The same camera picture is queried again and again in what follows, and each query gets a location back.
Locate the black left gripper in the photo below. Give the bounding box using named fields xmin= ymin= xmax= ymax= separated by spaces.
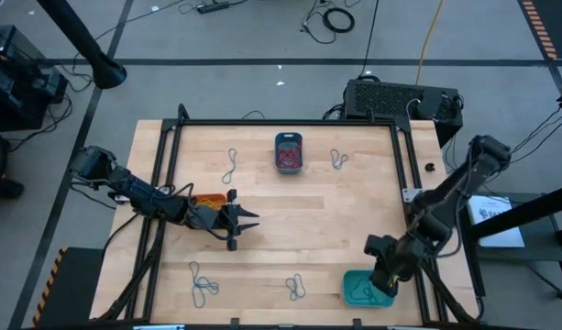
xmin=183 ymin=188 xmax=261 ymax=252

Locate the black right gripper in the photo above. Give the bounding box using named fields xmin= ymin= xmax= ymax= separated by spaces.
xmin=363 ymin=233 xmax=420 ymax=299

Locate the orange plastic basket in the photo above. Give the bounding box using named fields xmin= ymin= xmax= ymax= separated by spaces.
xmin=191 ymin=192 xmax=228 ymax=212

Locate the teal plastic basket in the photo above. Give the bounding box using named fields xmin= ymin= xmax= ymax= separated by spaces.
xmin=342 ymin=269 xmax=396 ymax=310

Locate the dark blue plastic basket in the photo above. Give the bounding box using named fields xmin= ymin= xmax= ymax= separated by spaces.
xmin=274 ymin=131 xmax=304 ymax=175

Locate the white printed paper sheet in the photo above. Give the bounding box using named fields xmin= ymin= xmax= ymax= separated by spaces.
xmin=466 ymin=195 xmax=525 ymax=248

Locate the black diagonal beam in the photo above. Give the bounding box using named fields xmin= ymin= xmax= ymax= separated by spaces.
xmin=468 ymin=181 xmax=562 ymax=240

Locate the black perforated computer case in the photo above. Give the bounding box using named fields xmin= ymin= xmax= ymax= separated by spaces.
xmin=343 ymin=78 xmax=464 ymax=148

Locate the hazard striped black mat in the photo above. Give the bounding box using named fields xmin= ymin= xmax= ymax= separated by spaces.
xmin=518 ymin=0 xmax=562 ymax=61
xmin=31 ymin=246 xmax=105 ymax=329

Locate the black power strip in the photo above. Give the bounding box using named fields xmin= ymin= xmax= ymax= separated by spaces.
xmin=196 ymin=1 xmax=231 ymax=15

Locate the black pole with base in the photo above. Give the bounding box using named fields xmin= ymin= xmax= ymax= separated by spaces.
xmin=35 ymin=0 xmax=128 ymax=91

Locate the black equipment rack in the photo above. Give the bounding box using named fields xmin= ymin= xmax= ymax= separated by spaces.
xmin=0 ymin=23 xmax=70 ymax=132

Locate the black aluminium table frame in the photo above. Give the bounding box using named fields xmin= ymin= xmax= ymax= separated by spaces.
xmin=96 ymin=104 xmax=486 ymax=325

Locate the black floor cable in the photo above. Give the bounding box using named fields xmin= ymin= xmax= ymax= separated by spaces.
xmin=509 ymin=105 xmax=562 ymax=166

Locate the coiled black cable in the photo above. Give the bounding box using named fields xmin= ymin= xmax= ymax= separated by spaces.
xmin=301 ymin=6 xmax=357 ymax=46

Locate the yellow hanging cable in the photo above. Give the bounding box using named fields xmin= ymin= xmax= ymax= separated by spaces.
xmin=415 ymin=0 xmax=446 ymax=86

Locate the black hanging cable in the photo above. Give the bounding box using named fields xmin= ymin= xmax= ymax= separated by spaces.
xmin=358 ymin=0 xmax=380 ymax=78

